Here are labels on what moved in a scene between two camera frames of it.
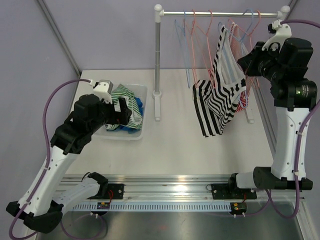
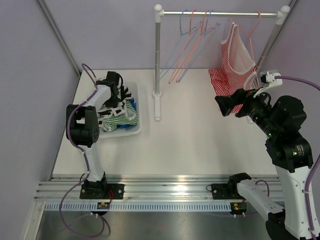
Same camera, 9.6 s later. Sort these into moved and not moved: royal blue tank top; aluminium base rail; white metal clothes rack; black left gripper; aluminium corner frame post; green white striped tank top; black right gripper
Moved: black left gripper; black right gripper; green white striped tank top; royal blue tank top
Not moved: white metal clothes rack; aluminium base rail; aluminium corner frame post
